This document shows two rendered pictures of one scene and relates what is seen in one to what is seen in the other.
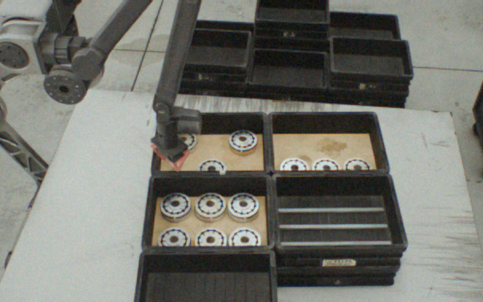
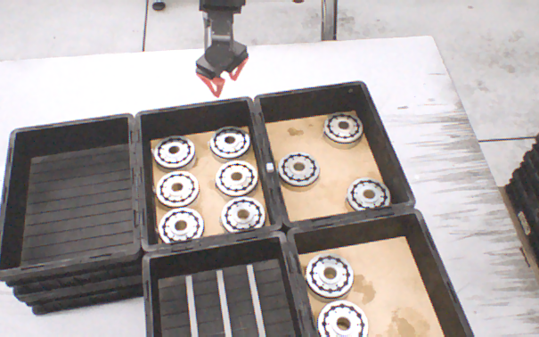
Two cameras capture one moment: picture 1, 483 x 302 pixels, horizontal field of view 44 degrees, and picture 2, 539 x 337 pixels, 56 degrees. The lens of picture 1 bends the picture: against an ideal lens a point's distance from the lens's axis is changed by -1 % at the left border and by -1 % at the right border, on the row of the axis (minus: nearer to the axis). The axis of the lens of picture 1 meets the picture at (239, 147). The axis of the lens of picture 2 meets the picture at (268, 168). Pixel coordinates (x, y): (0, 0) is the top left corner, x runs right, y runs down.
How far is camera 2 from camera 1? 1.44 m
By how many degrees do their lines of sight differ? 49
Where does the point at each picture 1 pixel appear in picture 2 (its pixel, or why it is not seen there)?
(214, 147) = (351, 168)
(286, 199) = (275, 275)
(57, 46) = not seen: outside the picture
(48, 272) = (166, 80)
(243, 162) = (332, 207)
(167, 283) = (123, 162)
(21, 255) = (183, 55)
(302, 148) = (390, 285)
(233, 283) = (125, 229)
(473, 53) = not seen: outside the picture
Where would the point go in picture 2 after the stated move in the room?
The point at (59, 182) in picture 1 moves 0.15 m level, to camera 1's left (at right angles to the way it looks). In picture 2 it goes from (281, 56) to (273, 28)
